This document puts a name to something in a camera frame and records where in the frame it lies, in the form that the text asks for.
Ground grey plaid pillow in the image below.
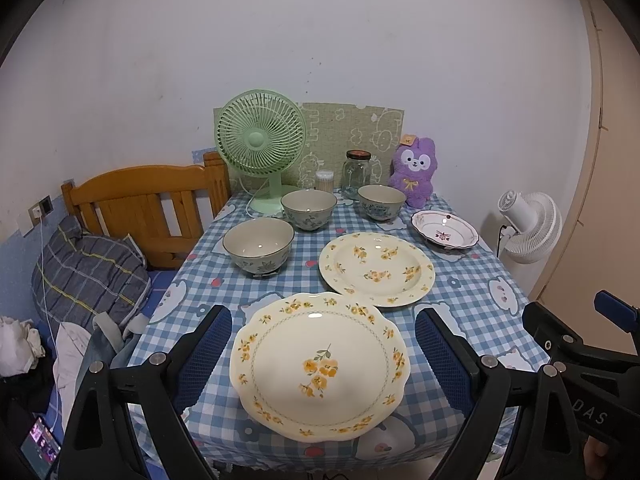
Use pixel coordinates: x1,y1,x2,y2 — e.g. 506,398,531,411
32,216,151,330

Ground white fan power cable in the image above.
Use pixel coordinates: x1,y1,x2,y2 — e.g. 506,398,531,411
238,174,271,219

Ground blue-flower bowl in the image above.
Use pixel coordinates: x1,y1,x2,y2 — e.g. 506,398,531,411
358,184,407,222
222,218,295,276
281,190,337,232

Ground beige door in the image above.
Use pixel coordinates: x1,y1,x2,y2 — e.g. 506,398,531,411
527,0,640,356

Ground white standing fan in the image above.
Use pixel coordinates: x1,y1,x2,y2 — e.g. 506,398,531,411
497,190,563,264

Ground small red-rimmed white plate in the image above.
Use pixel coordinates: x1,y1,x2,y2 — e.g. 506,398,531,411
411,210,480,250

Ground large scalloped yellow-flower plate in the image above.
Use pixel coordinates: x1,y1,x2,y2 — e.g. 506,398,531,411
229,292,410,443

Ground smartphone with lit screen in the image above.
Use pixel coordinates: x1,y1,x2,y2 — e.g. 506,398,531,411
21,416,63,479

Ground blue checkered tablecloth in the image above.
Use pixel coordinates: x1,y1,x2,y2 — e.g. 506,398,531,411
130,193,546,471

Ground blue bed sheet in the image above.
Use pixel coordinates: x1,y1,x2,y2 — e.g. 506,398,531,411
134,270,181,323

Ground purple plush bunny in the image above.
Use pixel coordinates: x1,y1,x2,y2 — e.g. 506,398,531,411
388,134,437,209

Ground round yellow-flower deep plate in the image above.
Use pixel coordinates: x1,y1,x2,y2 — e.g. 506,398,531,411
319,232,436,308

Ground toothpick container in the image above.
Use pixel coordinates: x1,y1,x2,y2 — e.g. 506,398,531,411
314,170,334,193

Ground green desk fan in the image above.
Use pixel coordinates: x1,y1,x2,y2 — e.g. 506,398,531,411
214,89,307,217

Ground white crumpled clothing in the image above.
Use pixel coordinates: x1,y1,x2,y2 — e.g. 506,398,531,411
0,316,46,378

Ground green patterned wall mat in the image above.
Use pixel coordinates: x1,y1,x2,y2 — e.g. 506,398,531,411
226,103,404,190

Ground glass jar with lid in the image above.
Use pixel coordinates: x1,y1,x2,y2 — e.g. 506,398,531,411
341,150,372,200

